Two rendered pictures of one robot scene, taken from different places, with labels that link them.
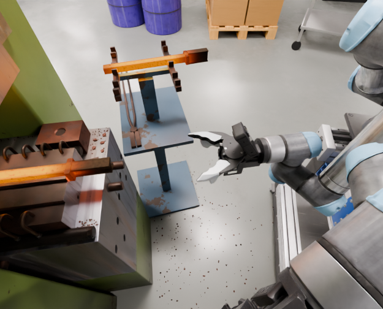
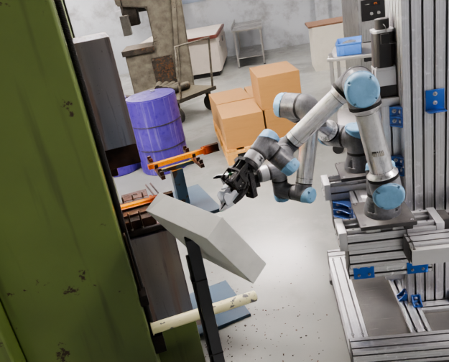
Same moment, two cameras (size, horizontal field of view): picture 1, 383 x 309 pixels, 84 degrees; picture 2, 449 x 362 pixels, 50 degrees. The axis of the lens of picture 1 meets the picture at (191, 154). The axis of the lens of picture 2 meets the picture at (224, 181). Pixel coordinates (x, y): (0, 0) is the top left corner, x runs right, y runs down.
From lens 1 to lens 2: 171 cm
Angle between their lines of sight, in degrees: 31
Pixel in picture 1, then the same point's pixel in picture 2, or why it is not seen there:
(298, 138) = not seen: hidden behind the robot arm
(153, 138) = not seen: hidden behind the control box
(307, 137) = not seen: hidden behind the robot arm
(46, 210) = (145, 215)
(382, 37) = (283, 108)
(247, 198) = (306, 296)
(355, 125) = (340, 167)
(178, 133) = (207, 207)
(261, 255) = (331, 339)
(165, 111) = (193, 198)
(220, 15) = (235, 137)
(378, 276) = (255, 146)
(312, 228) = (368, 285)
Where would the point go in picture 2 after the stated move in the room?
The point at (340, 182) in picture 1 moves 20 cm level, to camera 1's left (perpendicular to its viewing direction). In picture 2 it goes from (302, 176) to (258, 185)
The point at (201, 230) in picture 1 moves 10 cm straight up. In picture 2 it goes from (258, 335) to (255, 320)
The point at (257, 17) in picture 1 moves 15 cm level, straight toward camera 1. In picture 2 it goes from (280, 130) to (279, 134)
